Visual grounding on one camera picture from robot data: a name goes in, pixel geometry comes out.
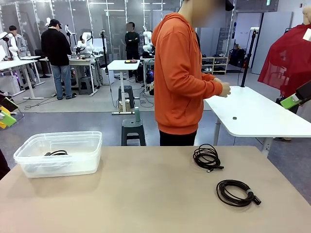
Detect black power cable with plug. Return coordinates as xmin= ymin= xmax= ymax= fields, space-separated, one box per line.
xmin=44 ymin=150 xmax=69 ymax=157

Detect black cable with barrel connector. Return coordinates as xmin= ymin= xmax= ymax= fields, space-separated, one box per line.
xmin=216 ymin=179 xmax=262 ymax=207

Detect black USB cable coil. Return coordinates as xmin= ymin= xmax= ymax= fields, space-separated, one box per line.
xmin=192 ymin=143 xmax=225 ymax=174

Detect person's right forearm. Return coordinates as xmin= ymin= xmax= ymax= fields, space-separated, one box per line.
xmin=194 ymin=79 xmax=223 ymax=98

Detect person's left forearm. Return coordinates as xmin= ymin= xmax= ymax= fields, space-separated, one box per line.
xmin=201 ymin=72 xmax=216 ymax=82

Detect person's right hand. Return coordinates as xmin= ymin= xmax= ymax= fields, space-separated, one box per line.
xmin=218 ymin=82 xmax=232 ymax=98

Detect white side table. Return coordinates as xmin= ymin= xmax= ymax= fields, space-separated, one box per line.
xmin=203 ymin=85 xmax=311 ymax=156

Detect red cape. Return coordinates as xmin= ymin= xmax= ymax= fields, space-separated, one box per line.
xmin=257 ymin=24 xmax=311 ymax=99

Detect dark maroon bulky object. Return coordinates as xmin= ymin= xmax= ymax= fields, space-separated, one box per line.
xmin=0 ymin=148 xmax=11 ymax=181

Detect white background desk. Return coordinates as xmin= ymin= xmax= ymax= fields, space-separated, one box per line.
xmin=0 ymin=55 xmax=46 ymax=100

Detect black tripod pole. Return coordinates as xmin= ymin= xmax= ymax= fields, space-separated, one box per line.
xmin=240 ymin=28 xmax=259 ymax=88

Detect black equipment bags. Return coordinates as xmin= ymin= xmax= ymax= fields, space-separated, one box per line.
xmin=229 ymin=48 xmax=249 ymax=68

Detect clear plastic storage container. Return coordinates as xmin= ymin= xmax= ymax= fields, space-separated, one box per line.
xmin=13 ymin=131 xmax=103 ymax=179

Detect person in grey hoodie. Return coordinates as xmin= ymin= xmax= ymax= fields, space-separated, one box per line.
xmin=9 ymin=25 xmax=28 ymax=58

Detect white shoe rack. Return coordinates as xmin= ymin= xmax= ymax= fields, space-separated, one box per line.
xmin=201 ymin=56 xmax=229 ymax=75

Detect person in black jacket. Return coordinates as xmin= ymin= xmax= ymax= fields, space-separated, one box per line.
xmin=40 ymin=18 xmax=77 ymax=100

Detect grey plastic stool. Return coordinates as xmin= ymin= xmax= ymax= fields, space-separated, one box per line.
xmin=118 ymin=85 xmax=135 ymax=109
xmin=78 ymin=77 xmax=94 ymax=96

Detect beige mannequin head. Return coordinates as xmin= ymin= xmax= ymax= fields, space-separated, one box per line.
xmin=302 ymin=6 xmax=311 ymax=25

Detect grey background workbench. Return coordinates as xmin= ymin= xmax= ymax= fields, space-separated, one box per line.
xmin=40 ymin=53 xmax=103 ymax=97

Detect person in orange hoodie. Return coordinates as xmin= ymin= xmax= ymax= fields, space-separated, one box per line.
xmin=152 ymin=0 xmax=235 ymax=147

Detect thin black background tripod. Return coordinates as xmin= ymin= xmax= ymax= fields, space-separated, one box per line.
xmin=100 ymin=30 xmax=109 ymax=74

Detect small white standing table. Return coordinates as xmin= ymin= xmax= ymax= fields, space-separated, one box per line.
xmin=107 ymin=60 xmax=141 ymax=115

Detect dark green plastic stool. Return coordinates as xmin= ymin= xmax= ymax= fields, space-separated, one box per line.
xmin=121 ymin=118 xmax=147 ymax=147

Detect person in dark top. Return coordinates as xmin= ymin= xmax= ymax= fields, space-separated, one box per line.
xmin=124 ymin=21 xmax=141 ymax=79

